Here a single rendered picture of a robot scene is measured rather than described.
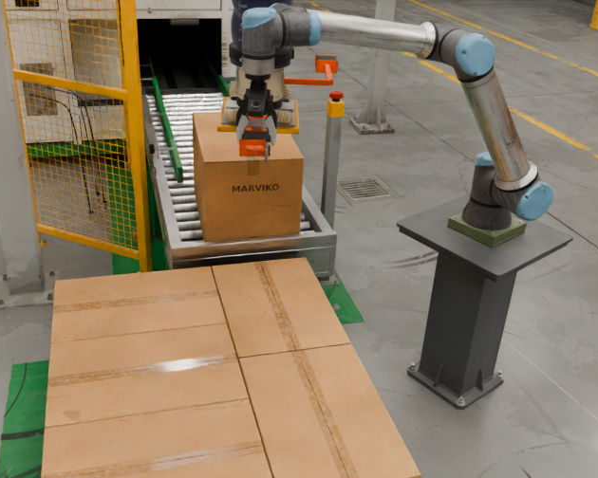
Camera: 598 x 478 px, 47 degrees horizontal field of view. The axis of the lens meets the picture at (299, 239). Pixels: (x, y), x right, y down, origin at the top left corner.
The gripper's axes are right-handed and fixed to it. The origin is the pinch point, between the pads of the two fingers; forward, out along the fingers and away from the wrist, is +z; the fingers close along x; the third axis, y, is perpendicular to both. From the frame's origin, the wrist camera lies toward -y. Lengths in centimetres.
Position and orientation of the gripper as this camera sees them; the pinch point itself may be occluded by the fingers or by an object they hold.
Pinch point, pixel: (255, 142)
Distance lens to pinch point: 203.6
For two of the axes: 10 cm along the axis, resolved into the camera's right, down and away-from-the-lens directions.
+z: -0.5, 8.8, 4.8
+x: -10.0, -0.4, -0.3
